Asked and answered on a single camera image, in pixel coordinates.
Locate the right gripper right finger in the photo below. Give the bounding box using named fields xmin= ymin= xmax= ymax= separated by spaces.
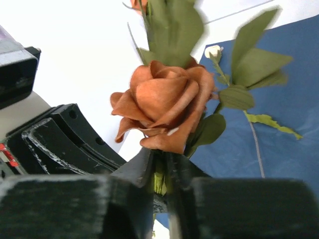
xmin=165 ymin=153 xmax=319 ymax=239

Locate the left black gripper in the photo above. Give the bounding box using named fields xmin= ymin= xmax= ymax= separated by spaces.
xmin=0 ymin=104 xmax=126 ymax=178

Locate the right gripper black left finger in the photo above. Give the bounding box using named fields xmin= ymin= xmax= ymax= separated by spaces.
xmin=0 ymin=148 xmax=154 ymax=239

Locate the blue wrapping paper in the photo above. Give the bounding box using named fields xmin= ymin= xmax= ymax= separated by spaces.
xmin=154 ymin=14 xmax=319 ymax=226

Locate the brown flower stem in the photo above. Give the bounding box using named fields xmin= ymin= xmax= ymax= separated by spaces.
xmin=109 ymin=0 xmax=304 ymax=195

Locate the single cream rosebud stem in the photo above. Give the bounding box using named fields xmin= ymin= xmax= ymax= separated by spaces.
xmin=204 ymin=45 xmax=265 ymax=178

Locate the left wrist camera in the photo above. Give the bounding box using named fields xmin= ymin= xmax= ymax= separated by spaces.
xmin=0 ymin=27 xmax=41 ymax=109

